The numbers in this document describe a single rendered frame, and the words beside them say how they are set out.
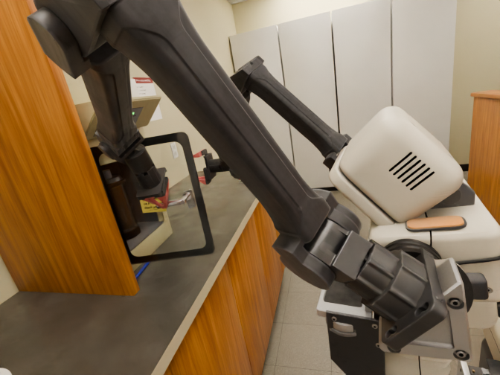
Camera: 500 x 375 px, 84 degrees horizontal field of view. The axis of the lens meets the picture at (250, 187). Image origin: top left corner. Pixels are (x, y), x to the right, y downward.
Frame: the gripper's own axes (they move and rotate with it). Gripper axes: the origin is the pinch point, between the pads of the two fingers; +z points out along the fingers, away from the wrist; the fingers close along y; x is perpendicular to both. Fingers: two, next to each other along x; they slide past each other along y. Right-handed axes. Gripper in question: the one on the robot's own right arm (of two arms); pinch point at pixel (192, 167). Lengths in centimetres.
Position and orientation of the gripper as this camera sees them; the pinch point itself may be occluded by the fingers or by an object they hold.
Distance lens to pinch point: 123.1
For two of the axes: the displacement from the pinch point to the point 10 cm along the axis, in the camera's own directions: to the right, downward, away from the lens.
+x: -2.4, 3.5, -9.0
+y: -1.6, -9.3, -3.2
